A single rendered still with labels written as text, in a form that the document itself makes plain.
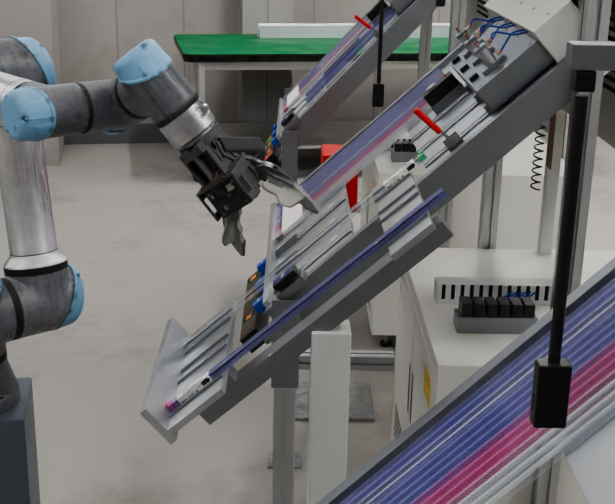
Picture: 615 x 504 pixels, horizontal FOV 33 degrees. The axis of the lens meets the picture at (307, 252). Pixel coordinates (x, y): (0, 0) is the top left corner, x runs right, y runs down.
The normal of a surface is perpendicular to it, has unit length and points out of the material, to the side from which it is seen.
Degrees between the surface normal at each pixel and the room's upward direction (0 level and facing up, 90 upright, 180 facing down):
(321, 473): 90
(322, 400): 90
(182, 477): 0
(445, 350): 0
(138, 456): 0
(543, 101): 90
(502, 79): 90
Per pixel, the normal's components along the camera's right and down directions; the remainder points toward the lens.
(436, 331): 0.02, -0.95
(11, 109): -0.75, 0.20
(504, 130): 0.01, 0.32
